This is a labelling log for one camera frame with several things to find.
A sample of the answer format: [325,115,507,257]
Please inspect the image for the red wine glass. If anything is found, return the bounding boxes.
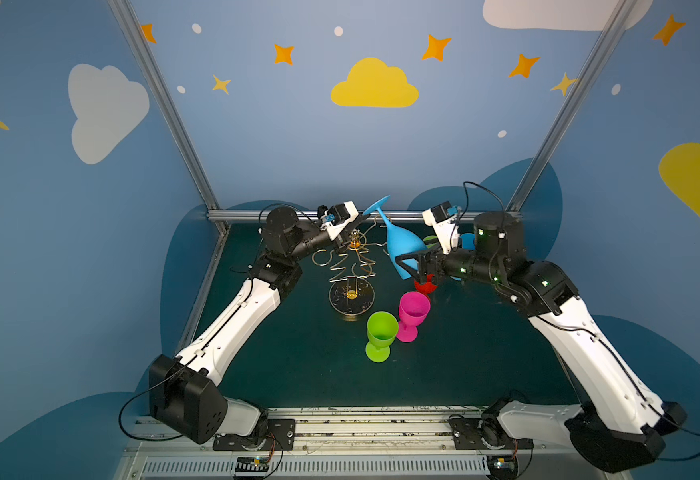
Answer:
[414,274,438,296]

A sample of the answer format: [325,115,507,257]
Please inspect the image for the blue wine glass back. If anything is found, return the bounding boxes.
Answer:
[373,195,427,280]

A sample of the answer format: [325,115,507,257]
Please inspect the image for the blue wine glass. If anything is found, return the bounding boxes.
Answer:
[446,233,475,281]
[373,195,427,280]

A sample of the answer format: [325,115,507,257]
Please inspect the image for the green wine glass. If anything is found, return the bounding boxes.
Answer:
[423,235,440,249]
[365,311,399,363]

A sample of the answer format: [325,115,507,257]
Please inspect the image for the blue wine glass front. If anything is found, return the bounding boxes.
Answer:
[446,233,475,281]

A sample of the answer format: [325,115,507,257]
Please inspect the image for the pink wine glass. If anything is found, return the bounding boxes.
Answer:
[397,291,431,343]

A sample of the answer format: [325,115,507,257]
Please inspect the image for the gold wire wine glass rack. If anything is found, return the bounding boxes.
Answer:
[310,219,388,322]

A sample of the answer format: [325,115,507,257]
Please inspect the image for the green wine glass back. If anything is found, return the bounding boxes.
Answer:
[365,311,399,363]

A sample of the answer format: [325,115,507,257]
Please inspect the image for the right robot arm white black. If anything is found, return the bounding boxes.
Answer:
[388,205,687,473]

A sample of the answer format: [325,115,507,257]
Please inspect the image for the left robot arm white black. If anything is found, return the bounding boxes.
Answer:
[147,201,369,444]

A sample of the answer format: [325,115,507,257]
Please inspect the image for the right circuit board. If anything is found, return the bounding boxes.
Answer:
[487,456,519,480]

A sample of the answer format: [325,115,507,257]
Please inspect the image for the circuit board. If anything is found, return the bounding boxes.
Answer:
[233,456,271,478]
[487,456,519,480]

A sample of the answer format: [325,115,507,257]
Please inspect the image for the left circuit board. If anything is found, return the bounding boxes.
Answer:
[233,456,271,478]

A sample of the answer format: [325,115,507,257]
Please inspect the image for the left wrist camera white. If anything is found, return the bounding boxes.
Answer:
[317,201,356,237]

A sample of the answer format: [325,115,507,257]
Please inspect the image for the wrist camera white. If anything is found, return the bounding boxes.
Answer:
[422,201,460,254]
[317,201,356,237]

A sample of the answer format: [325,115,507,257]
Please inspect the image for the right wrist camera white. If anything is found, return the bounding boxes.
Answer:
[422,201,460,254]

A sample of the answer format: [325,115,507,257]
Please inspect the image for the aluminium frame back bar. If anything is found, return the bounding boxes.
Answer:
[208,208,523,226]

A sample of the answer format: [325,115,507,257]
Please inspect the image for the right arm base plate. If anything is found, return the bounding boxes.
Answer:
[447,415,534,450]

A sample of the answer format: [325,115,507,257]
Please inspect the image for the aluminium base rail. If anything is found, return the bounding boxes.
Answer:
[112,406,633,480]

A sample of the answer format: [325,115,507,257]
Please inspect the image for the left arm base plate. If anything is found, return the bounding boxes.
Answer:
[213,418,296,452]

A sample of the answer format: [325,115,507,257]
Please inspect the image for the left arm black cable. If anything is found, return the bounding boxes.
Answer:
[117,383,183,443]

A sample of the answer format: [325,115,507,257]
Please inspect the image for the aluminium frame right post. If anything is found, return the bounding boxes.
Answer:
[505,0,639,214]

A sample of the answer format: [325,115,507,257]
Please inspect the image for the aluminium frame post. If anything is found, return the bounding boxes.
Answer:
[107,0,219,210]
[505,0,639,214]

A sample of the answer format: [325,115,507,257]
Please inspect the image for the aluminium frame left post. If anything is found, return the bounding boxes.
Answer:
[107,0,219,210]

